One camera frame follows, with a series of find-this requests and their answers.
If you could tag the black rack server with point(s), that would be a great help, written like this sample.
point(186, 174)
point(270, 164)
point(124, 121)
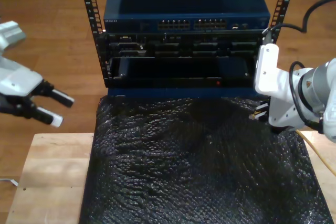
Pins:
point(210, 48)

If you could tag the black rack shelf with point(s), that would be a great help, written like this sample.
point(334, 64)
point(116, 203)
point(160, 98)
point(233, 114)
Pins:
point(183, 82)

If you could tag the black bubble mat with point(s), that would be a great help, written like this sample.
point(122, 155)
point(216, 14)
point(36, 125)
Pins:
point(183, 169)

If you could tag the blue rack base plate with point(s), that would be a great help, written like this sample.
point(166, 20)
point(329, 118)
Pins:
point(183, 92)

